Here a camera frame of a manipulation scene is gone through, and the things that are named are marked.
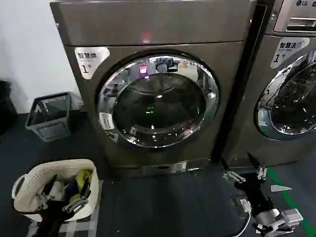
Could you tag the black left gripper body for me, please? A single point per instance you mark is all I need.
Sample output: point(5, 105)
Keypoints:
point(53, 219)

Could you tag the pale chequered floor mat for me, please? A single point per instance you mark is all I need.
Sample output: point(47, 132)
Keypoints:
point(81, 228)

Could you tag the dark navy garment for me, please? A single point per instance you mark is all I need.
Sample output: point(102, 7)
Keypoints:
point(71, 188)

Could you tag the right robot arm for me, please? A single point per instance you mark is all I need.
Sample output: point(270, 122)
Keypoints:
point(281, 217)

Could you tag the small dark box with connector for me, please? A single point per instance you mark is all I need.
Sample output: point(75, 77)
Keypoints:
point(240, 203)

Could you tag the grey front-load dryer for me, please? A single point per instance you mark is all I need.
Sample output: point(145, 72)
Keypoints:
point(158, 22)

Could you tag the white perforated laundry basket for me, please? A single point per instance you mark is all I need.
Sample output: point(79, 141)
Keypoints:
point(32, 177)

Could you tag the black bulky object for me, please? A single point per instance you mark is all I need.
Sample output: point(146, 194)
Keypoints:
point(6, 111)

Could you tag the grey machine with silver panel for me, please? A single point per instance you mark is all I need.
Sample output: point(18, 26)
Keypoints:
point(249, 103)

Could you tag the white garment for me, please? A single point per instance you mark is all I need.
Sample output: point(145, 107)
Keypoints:
point(57, 188)

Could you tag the round chrome glass door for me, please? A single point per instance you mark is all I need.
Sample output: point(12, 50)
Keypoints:
point(288, 103)

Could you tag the round glass dryer door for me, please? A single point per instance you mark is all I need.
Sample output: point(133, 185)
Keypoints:
point(158, 103)

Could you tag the yellow-green garment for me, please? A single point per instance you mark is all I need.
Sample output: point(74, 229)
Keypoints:
point(85, 176)

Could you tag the white triangular floor sticker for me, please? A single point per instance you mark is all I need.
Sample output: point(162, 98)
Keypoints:
point(280, 188)

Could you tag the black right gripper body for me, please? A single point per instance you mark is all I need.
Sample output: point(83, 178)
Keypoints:
point(254, 191)

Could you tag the grey plastic slatted basket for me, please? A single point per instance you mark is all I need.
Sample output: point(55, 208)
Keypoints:
point(47, 123)

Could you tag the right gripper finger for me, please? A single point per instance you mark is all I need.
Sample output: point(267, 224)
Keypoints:
point(230, 175)
point(261, 172)

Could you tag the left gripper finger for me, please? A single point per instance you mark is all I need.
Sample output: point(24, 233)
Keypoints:
point(79, 201)
point(48, 190)

